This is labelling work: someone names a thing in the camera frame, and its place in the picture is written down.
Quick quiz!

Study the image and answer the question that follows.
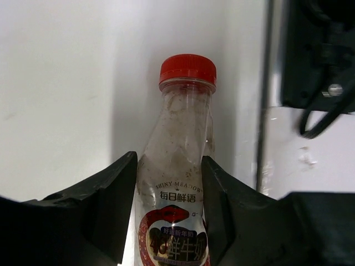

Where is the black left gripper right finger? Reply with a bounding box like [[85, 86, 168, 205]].
[[201, 156, 354, 265]]

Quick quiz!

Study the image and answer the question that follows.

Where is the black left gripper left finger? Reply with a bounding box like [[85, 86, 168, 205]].
[[1, 151, 138, 265]]

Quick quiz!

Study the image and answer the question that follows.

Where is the red cap milk bottle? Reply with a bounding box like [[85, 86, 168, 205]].
[[134, 54, 217, 265]]

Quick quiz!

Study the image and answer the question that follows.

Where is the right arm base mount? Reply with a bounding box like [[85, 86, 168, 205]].
[[256, 1, 354, 198]]

